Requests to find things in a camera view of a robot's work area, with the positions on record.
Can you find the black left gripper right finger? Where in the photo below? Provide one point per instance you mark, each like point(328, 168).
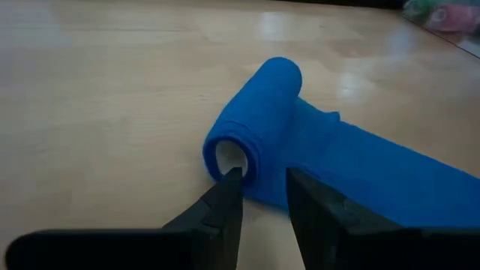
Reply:
point(330, 232)

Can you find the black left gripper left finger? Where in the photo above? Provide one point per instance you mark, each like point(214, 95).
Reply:
point(217, 225)

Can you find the blue elastic bandage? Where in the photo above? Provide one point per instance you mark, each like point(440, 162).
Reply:
point(270, 112)

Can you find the pink bandage roll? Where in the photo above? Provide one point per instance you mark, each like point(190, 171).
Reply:
point(452, 17)

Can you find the zip bag with bandages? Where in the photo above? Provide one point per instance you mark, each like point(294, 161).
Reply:
point(461, 37)

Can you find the black aluminium table frame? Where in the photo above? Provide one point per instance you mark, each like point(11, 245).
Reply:
point(337, 3)

